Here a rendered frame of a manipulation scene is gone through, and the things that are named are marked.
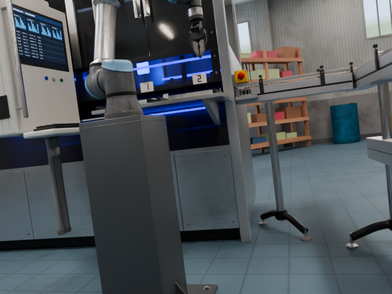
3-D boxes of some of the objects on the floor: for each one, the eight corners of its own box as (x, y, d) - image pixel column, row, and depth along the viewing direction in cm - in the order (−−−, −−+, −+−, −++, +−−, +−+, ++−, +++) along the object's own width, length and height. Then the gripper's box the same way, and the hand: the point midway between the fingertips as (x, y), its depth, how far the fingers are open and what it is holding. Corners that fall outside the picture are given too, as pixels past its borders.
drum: (358, 140, 822) (354, 102, 817) (363, 142, 762) (359, 101, 758) (331, 142, 839) (328, 106, 834) (335, 144, 779) (331, 105, 774)
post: (242, 238, 213) (201, -104, 203) (251, 238, 212) (211, -106, 202) (241, 242, 207) (199, -111, 197) (251, 241, 205) (209, -114, 195)
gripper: (206, 18, 181) (210, 58, 182) (189, 22, 183) (194, 61, 184) (203, 14, 173) (207, 55, 174) (185, 17, 175) (191, 58, 176)
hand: (199, 55), depth 176 cm, fingers closed
